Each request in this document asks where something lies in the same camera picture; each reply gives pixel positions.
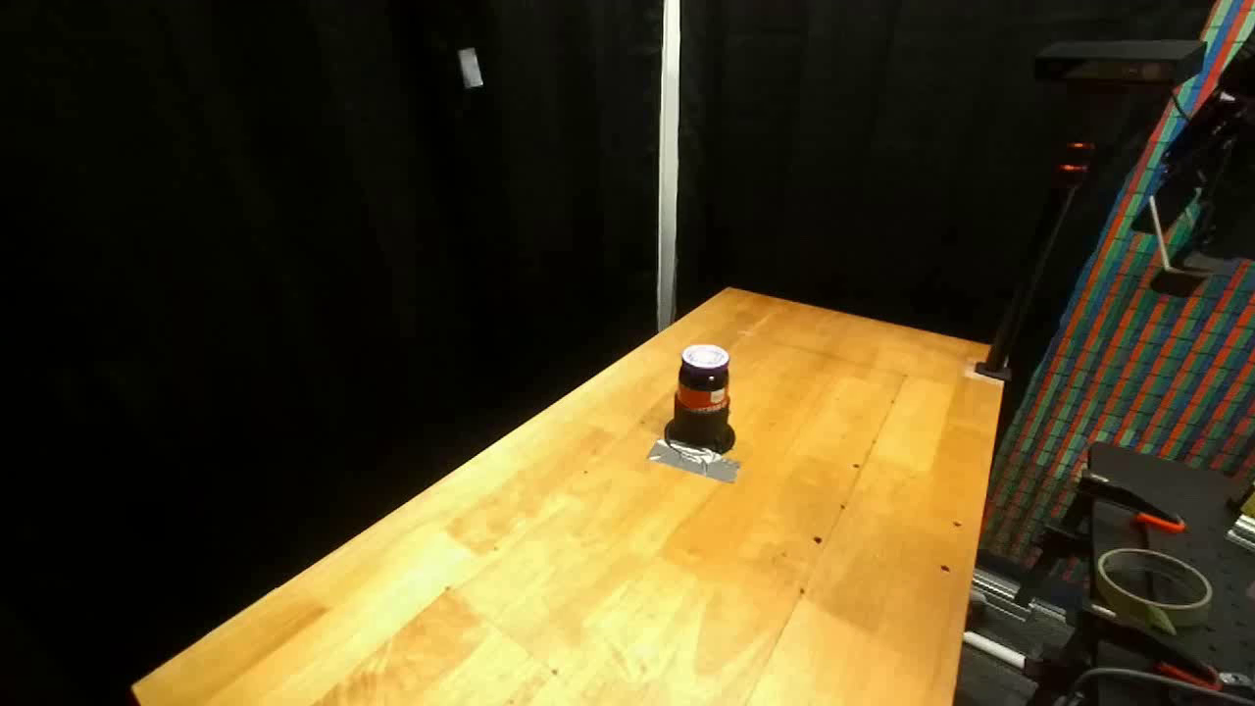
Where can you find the small white tag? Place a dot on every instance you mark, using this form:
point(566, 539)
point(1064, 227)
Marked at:
point(471, 69)

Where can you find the white vertical pole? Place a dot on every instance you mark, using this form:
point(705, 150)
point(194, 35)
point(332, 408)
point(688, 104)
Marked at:
point(667, 157)

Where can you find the grey duct tape strip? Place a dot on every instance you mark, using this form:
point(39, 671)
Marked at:
point(690, 462)

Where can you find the black backdrop curtain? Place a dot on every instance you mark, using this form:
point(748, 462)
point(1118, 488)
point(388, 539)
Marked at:
point(259, 259)

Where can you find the colourful striped board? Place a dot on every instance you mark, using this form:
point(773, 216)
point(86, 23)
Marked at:
point(1151, 367)

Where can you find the dark jar with red label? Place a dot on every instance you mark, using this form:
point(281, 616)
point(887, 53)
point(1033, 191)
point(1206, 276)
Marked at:
point(705, 399)

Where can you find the black stand with top plate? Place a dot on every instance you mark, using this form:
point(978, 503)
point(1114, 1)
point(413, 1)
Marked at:
point(1113, 62)

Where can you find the aluminium rail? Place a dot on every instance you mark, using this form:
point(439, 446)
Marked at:
point(1000, 646)

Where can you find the black flat plate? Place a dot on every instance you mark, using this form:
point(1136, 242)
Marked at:
point(1179, 479)

